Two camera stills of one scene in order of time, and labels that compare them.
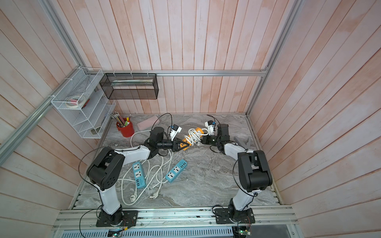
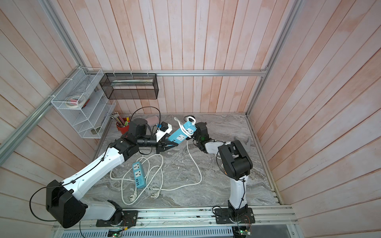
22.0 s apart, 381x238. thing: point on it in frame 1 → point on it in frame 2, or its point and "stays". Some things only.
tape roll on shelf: (75, 101) stays
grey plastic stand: (247, 145) stays
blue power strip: (176, 170) → (179, 136)
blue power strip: (139, 175) stays
